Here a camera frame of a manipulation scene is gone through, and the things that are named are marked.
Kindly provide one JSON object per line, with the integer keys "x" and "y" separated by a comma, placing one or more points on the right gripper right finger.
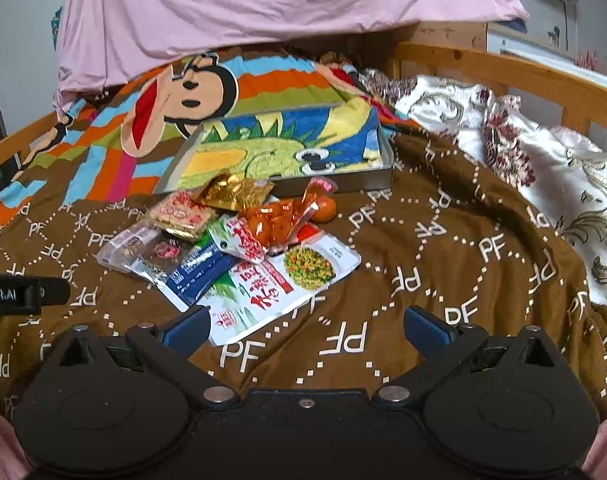
{"x": 445, "y": 348}

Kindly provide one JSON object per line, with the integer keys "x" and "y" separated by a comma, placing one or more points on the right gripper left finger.
{"x": 165, "y": 351}

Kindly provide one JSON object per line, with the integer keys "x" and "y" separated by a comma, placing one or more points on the blue snack packet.
{"x": 196, "y": 273}

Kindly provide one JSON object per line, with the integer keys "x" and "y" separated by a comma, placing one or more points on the large white green snack pouch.
{"x": 251, "y": 295}

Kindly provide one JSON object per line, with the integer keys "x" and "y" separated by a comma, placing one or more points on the clear dark snack packet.
{"x": 145, "y": 250}

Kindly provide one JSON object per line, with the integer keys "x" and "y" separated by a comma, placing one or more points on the white red green packet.
{"x": 232, "y": 236}

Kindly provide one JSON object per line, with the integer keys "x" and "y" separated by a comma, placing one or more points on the orange red snack packet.
{"x": 276, "y": 225}

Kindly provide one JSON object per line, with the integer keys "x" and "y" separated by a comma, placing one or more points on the gold foil snack packet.
{"x": 232, "y": 192}

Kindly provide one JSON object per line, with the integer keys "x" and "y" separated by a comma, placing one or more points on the small orange fruit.
{"x": 326, "y": 209}

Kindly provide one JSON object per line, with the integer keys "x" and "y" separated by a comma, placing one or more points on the brown PF pattern blanket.
{"x": 448, "y": 235}

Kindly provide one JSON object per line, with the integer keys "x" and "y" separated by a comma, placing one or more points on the colourful monkey cartoon blanket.
{"x": 257, "y": 113}

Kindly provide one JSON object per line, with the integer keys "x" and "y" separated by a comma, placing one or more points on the white floral quilt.
{"x": 561, "y": 172}

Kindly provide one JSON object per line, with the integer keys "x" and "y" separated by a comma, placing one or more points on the colourful dinosaur towel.
{"x": 288, "y": 145}

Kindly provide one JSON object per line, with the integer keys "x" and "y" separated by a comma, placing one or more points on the pink bed sheet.
{"x": 104, "y": 43}

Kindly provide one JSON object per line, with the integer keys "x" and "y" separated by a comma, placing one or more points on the wooden bed frame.
{"x": 421, "y": 46}

